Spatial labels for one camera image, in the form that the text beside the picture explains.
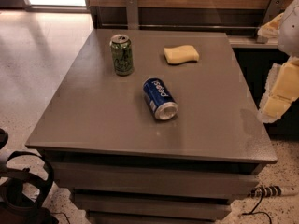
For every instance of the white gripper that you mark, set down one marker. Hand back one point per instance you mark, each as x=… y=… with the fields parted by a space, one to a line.
x=290 y=32

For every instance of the blue pepsi can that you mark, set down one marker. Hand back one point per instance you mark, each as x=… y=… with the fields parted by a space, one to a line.
x=159 y=99

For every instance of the green soda can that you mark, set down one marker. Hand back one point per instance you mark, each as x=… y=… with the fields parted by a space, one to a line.
x=122 y=56

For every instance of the yellow sponge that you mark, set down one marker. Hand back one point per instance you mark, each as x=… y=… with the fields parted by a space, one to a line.
x=181 y=54

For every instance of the white power strip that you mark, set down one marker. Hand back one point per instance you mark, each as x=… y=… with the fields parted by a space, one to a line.
x=273 y=191

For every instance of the grey table with drawers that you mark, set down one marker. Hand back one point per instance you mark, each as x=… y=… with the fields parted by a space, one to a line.
x=122 y=165

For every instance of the right metal bracket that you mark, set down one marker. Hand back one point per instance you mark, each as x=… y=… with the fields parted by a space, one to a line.
x=273 y=9

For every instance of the metal bracket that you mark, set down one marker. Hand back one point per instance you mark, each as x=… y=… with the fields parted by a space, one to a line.
x=132 y=14
x=273 y=9

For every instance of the left metal bracket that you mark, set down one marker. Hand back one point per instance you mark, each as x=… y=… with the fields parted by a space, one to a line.
x=132 y=14

